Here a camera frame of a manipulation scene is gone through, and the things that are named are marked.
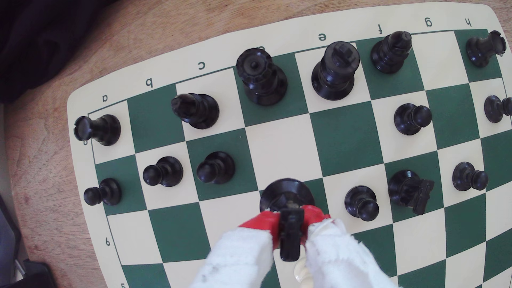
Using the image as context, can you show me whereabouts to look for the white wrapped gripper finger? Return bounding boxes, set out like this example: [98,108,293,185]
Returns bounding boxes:
[303,205,401,288]
[190,211,281,288]

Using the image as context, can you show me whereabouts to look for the black chess knight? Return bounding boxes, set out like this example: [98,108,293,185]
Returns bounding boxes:
[387,170,435,216]
[259,178,315,262]

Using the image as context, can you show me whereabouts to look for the white chess pawn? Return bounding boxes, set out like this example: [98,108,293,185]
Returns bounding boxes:
[294,256,314,288]

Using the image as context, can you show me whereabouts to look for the black chess pawn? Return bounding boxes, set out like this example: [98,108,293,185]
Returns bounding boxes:
[484,95,512,124]
[344,185,380,222]
[452,162,489,192]
[142,156,184,188]
[394,103,433,136]
[196,151,236,185]
[83,178,122,207]

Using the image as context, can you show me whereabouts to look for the green and cream chess mat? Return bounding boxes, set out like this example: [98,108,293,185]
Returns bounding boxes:
[66,2,512,288]

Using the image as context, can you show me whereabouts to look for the black chess bishop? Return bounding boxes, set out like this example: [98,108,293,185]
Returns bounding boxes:
[370,31,413,74]
[171,93,220,130]

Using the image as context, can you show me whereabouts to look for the black chess queen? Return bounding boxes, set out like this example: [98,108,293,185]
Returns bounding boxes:
[235,47,288,106]

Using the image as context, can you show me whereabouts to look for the black chess king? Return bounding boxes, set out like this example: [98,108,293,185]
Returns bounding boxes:
[311,41,361,101]

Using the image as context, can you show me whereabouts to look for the black chess rook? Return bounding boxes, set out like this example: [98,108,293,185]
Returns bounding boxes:
[466,30,507,68]
[74,114,122,146]

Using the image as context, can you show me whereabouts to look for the black fabric garment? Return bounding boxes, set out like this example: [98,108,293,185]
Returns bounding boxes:
[0,0,118,104]

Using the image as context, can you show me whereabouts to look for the black plastic bracket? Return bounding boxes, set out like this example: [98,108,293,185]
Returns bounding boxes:
[12,258,57,288]

